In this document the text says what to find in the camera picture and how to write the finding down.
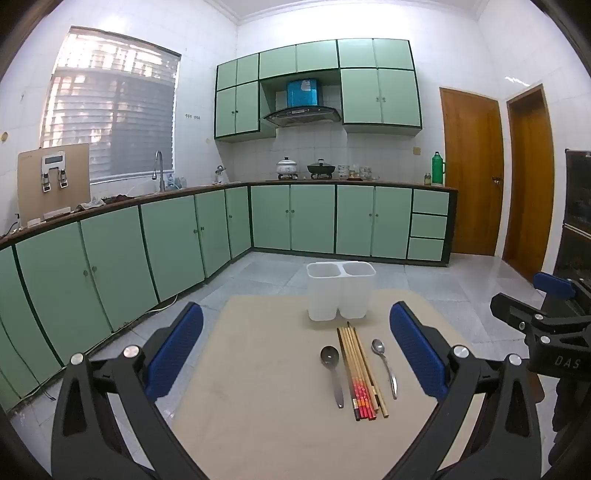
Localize white two-compartment utensil holder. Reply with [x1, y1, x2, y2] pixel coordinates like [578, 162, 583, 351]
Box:
[306, 261, 376, 322]

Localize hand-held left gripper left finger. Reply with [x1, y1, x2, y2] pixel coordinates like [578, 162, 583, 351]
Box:
[51, 302, 206, 480]

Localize blue range hood chimney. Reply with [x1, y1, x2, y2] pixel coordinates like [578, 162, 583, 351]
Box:
[286, 79, 321, 108]

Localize green wall cabinets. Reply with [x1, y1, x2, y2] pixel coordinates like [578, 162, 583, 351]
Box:
[213, 38, 424, 143]

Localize black range hood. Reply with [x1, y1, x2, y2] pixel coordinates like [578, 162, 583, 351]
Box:
[263, 106, 342, 128]

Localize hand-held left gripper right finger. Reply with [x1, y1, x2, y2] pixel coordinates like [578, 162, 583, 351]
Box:
[389, 301, 542, 480]

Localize black wok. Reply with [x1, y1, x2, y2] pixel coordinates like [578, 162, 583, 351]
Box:
[307, 159, 337, 178]

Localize bundle of chopsticks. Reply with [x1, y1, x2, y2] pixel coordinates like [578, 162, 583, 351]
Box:
[336, 322, 389, 422]

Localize cardboard box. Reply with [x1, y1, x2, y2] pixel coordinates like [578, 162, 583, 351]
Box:
[17, 143, 91, 222]

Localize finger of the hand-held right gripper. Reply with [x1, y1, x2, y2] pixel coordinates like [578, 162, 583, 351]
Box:
[533, 271, 591, 317]
[490, 292, 561, 344]

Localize wooden door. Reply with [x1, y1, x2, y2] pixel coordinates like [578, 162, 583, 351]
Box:
[502, 85, 555, 283]
[440, 87, 504, 257]

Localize large steel spoon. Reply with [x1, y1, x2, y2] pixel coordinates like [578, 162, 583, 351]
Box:
[320, 345, 345, 409]

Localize window with blinds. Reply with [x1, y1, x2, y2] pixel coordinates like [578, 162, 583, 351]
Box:
[41, 26, 182, 185]

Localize dark glass cabinet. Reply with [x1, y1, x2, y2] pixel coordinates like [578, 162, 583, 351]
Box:
[551, 148, 591, 296]

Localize small steel spoon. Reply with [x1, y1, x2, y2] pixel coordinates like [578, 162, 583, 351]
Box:
[371, 339, 399, 400]

